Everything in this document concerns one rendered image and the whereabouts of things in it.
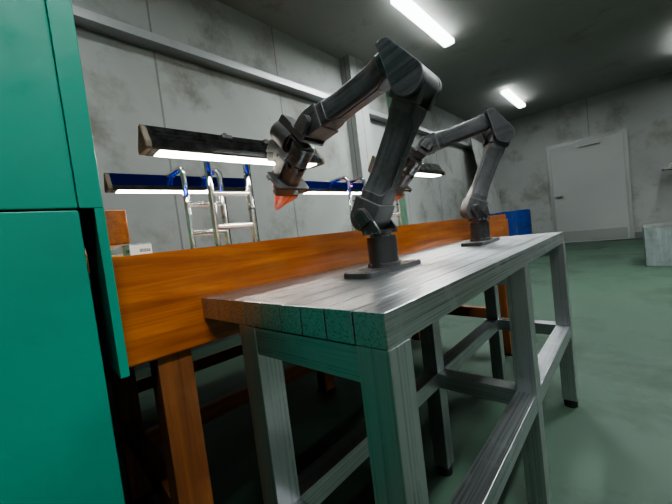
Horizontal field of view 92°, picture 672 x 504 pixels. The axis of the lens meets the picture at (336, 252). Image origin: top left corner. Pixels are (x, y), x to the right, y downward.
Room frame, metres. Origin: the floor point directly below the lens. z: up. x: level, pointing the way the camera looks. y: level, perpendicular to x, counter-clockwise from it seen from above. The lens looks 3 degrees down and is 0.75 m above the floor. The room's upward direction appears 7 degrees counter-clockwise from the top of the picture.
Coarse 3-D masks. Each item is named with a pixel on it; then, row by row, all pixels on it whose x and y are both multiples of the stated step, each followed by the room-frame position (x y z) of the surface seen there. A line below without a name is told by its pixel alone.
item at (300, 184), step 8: (288, 168) 0.80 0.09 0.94; (296, 168) 0.80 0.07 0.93; (272, 176) 0.83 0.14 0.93; (280, 176) 0.83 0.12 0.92; (288, 176) 0.81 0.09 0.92; (296, 176) 0.81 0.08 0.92; (280, 184) 0.82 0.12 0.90; (288, 184) 0.83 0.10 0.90; (296, 184) 0.84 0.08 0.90; (304, 184) 0.87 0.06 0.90
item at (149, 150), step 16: (144, 128) 0.86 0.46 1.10; (160, 128) 0.90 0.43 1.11; (144, 144) 0.85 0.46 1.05; (160, 144) 0.86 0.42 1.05; (176, 144) 0.89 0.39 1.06; (192, 144) 0.92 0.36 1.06; (208, 144) 0.96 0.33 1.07; (224, 144) 1.00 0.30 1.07; (240, 144) 1.04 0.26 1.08; (256, 144) 1.09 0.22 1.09; (320, 160) 1.25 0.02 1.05
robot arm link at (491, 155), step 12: (492, 132) 1.10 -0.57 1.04; (492, 144) 1.09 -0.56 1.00; (504, 144) 1.09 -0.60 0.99; (492, 156) 1.10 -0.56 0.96; (480, 168) 1.11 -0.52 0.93; (492, 168) 1.10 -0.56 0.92; (480, 180) 1.10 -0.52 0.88; (468, 192) 1.14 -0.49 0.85; (480, 192) 1.09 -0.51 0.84; (468, 204) 1.09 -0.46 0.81; (480, 204) 1.09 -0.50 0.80; (468, 216) 1.10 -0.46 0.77
